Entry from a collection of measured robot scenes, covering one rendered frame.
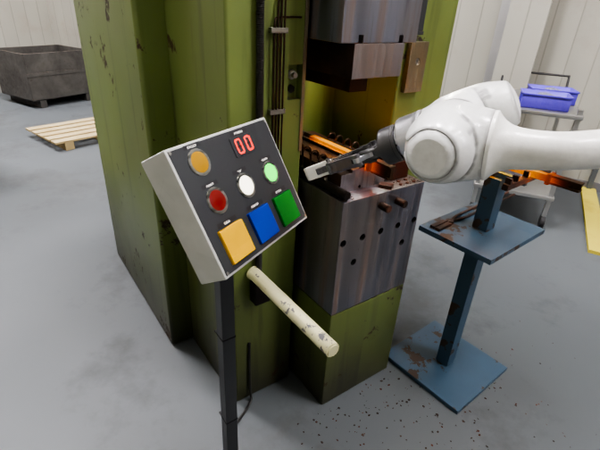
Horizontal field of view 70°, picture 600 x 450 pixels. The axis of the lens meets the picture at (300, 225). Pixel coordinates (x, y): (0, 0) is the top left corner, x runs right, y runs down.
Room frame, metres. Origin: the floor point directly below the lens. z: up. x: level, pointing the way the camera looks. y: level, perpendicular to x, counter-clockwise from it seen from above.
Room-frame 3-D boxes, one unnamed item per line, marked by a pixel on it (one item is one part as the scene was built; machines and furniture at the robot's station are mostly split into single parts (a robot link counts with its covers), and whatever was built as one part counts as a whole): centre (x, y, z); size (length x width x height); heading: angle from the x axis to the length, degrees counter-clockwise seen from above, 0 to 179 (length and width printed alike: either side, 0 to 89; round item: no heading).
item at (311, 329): (1.05, 0.02, 0.62); 0.44 x 0.05 x 0.05; 37
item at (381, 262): (1.54, -0.11, 0.69); 0.56 x 0.38 x 0.45; 37
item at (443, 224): (1.63, -0.73, 0.73); 0.60 x 0.04 x 0.01; 131
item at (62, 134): (4.63, 2.39, 0.05); 1.08 x 0.74 x 0.10; 140
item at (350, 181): (1.49, -0.08, 0.96); 0.42 x 0.20 x 0.09; 37
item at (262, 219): (0.86, 0.09, 1.01); 0.07 x 0.05 x 0.07; 152
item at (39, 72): (6.18, 3.66, 0.34); 0.99 x 0.82 x 0.68; 153
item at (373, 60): (1.49, -0.08, 1.32); 0.42 x 0.20 x 0.10; 37
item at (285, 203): (0.95, 0.04, 1.01); 0.07 x 0.05 x 0.07; 152
